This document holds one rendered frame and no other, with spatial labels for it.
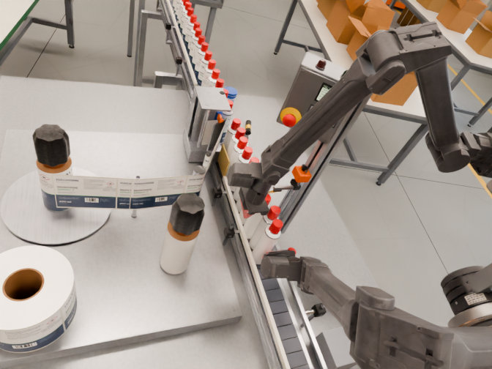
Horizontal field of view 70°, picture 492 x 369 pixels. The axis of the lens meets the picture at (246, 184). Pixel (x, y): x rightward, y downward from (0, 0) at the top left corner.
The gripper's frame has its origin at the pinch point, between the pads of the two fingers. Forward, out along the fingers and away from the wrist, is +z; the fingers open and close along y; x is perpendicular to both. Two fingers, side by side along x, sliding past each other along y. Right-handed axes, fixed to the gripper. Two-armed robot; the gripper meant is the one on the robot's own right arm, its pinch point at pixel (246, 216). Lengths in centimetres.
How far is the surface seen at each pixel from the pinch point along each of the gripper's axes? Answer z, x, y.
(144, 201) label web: 5.7, -29.7, -12.0
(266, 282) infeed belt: 13.4, 5.9, 16.9
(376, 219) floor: 103, 163, -60
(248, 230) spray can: 8.8, 3.4, 0.0
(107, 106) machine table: 19, -39, -76
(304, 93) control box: -39.2, 8.1, -11.1
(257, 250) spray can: 6.7, 3.1, 9.0
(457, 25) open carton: 21, 381, -286
